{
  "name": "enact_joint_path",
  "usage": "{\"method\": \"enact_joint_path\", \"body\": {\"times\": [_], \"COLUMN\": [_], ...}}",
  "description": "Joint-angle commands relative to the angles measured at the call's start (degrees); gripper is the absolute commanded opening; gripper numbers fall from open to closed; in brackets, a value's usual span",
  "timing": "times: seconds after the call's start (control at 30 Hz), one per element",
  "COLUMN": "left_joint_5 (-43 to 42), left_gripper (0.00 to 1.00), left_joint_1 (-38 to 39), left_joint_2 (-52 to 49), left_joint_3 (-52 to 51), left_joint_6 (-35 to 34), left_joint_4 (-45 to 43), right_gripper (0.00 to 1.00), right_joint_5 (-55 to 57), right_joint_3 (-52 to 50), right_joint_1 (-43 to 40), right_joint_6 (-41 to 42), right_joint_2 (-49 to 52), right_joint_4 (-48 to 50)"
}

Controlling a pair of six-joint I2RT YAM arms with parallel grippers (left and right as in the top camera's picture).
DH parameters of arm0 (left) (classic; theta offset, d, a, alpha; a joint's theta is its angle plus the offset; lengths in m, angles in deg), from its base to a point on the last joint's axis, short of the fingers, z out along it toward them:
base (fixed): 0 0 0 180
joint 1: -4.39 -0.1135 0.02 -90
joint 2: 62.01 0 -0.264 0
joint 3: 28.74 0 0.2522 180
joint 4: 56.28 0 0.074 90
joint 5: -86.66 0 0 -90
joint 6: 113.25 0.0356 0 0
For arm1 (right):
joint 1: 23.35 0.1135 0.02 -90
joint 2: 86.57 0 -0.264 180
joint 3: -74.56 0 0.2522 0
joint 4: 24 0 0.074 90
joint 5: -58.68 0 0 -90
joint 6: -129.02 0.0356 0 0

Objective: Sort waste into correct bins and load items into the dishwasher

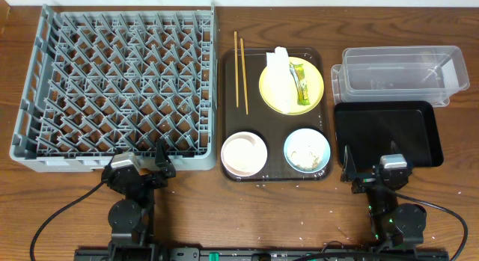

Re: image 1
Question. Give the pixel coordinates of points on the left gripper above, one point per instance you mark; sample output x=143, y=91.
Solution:
x=162, y=167

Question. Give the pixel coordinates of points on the grey dishwasher rack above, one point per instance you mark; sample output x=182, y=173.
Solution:
x=103, y=81

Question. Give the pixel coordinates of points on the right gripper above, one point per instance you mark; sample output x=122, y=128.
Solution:
x=364, y=182

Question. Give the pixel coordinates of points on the rice and nut leftovers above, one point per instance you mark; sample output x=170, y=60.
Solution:
x=306, y=157

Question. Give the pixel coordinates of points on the clear plastic bin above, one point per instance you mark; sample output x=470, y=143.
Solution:
x=400, y=73

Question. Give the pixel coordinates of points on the dark brown serving tray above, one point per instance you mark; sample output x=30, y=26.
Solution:
x=260, y=119

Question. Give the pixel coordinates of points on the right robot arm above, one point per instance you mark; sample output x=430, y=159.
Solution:
x=395, y=226

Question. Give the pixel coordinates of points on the white paper napkin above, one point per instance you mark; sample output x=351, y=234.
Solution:
x=277, y=82

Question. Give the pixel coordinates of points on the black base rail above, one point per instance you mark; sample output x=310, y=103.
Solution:
x=195, y=254

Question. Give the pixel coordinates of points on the yellow plate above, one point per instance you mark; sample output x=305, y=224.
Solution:
x=315, y=88

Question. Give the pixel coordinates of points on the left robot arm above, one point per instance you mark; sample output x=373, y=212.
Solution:
x=132, y=218

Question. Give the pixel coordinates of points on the green snack wrapper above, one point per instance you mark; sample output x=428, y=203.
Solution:
x=298, y=73

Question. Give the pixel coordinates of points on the black waste tray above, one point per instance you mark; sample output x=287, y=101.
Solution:
x=369, y=127

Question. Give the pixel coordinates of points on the light blue bowl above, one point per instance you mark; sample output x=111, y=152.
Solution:
x=308, y=137

